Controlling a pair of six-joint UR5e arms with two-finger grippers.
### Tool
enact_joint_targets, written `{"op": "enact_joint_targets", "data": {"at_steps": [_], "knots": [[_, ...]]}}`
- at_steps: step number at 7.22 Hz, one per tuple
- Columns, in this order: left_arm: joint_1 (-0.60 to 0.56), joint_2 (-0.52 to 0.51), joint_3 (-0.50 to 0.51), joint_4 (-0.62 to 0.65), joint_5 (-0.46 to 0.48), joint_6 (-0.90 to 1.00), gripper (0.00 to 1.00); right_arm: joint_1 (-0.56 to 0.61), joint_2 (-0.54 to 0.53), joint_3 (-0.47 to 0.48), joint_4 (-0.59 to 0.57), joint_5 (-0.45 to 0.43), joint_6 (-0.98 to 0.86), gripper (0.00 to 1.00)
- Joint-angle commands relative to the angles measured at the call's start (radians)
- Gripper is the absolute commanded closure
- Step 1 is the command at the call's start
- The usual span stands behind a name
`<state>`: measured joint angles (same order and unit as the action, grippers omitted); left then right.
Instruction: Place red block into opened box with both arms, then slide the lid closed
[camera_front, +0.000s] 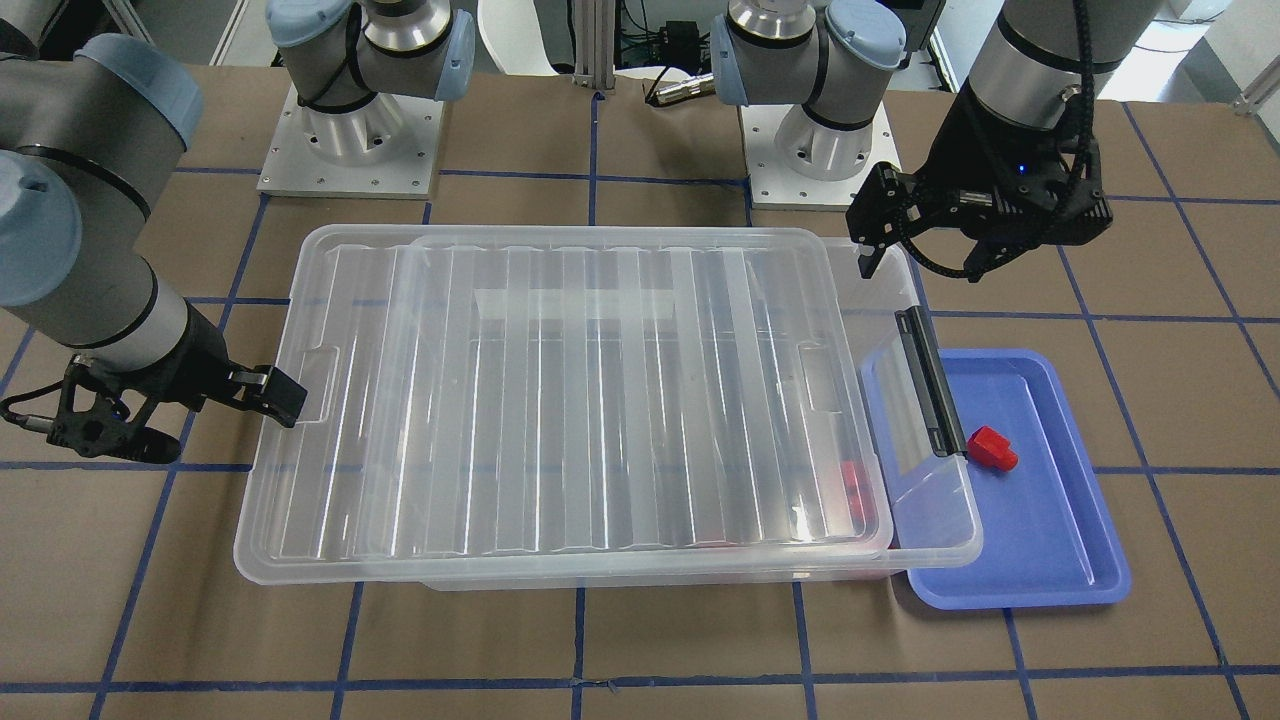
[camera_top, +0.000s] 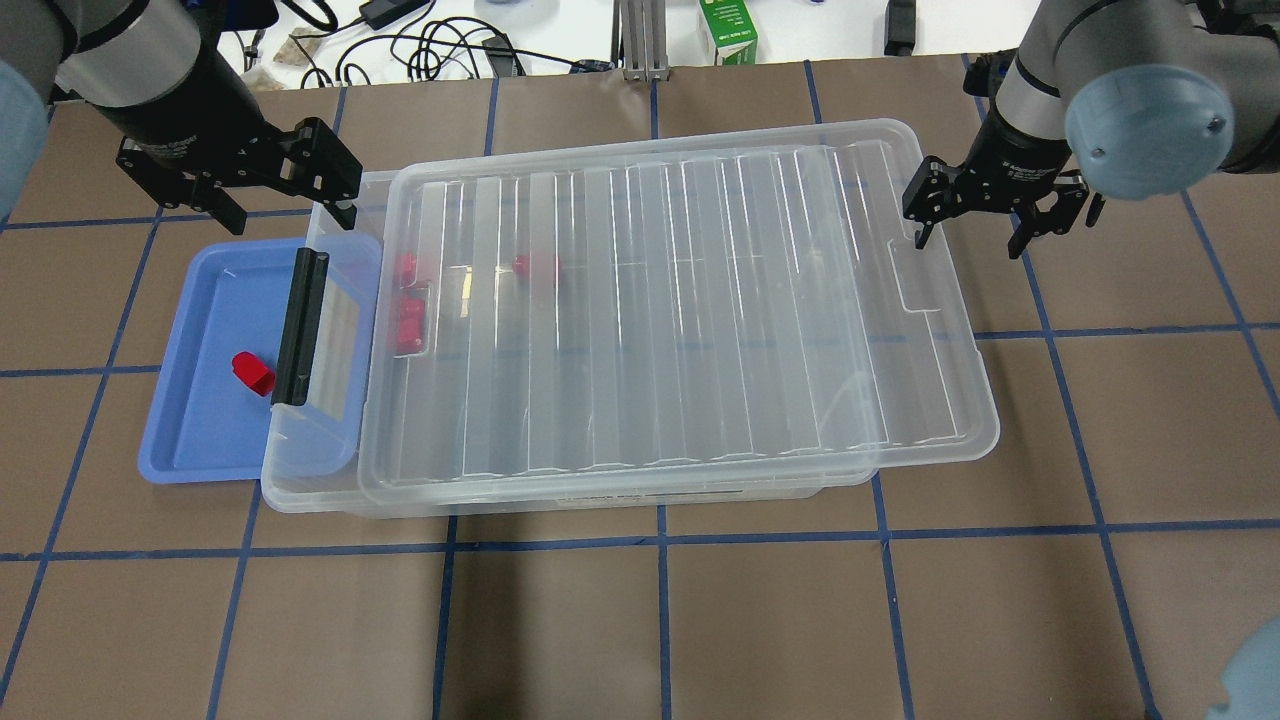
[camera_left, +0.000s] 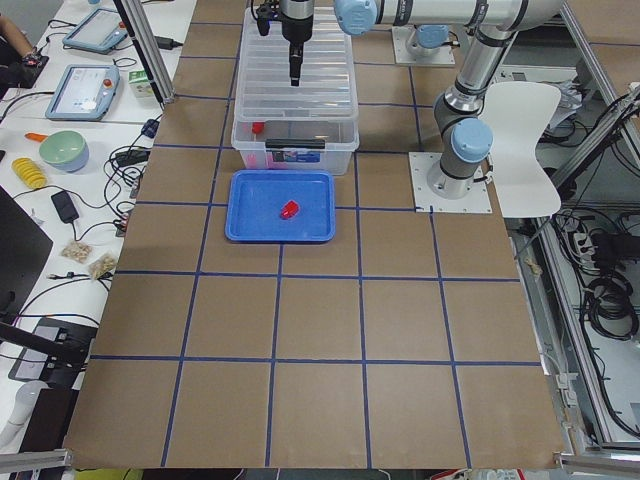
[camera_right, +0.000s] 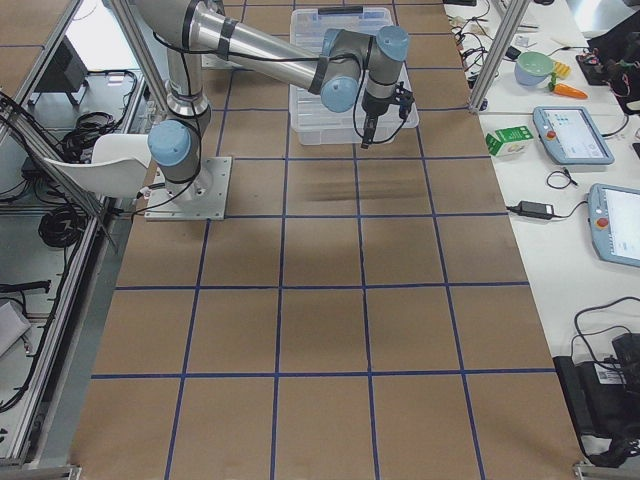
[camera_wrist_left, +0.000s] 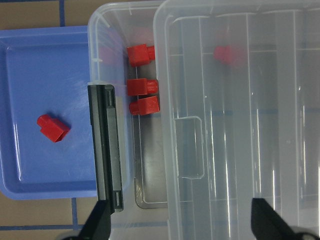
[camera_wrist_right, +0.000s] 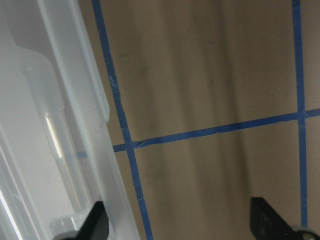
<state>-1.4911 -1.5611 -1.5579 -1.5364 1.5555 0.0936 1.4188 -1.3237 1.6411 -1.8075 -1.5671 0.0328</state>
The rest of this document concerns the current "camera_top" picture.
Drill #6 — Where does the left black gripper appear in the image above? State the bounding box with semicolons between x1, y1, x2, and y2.
115;110;364;236

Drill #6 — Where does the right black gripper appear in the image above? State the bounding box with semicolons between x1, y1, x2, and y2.
902;150;1106;260

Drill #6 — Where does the clear plastic box lid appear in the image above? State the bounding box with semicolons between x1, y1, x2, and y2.
357;119;1000;514

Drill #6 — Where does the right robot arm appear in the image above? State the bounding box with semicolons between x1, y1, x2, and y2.
902;1;1279;259

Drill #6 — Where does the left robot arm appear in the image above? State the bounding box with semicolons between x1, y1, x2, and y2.
1;1;364;234

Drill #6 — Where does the clear plastic storage box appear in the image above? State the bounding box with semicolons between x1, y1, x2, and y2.
262;163;881;518

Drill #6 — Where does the black power adapter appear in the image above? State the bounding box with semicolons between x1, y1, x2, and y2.
358;0;433;29

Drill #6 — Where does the blue plastic tray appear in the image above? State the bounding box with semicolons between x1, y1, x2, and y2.
137;240;383;486

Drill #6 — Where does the green white carton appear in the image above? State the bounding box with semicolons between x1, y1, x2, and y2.
696;0;760;67

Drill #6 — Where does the black box latch handle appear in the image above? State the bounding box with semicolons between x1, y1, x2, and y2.
271;247;330;406

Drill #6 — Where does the aluminium frame post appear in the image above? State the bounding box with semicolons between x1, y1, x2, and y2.
612;0;669;82

